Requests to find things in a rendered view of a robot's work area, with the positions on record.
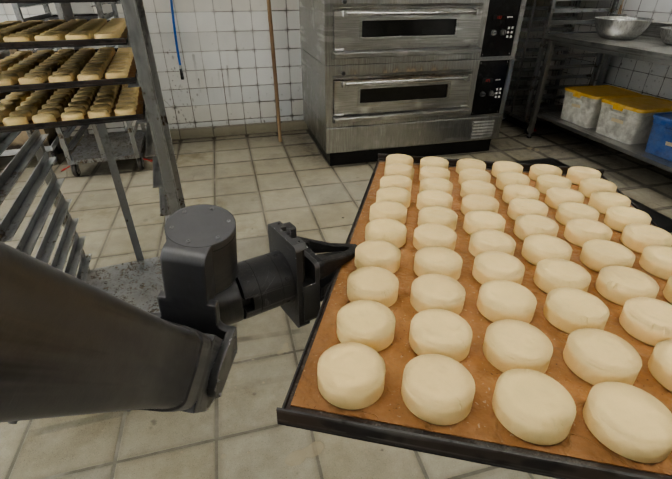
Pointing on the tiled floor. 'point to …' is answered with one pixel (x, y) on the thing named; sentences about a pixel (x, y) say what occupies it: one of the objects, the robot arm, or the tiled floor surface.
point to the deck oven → (407, 62)
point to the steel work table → (651, 50)
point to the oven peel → (273, 56)
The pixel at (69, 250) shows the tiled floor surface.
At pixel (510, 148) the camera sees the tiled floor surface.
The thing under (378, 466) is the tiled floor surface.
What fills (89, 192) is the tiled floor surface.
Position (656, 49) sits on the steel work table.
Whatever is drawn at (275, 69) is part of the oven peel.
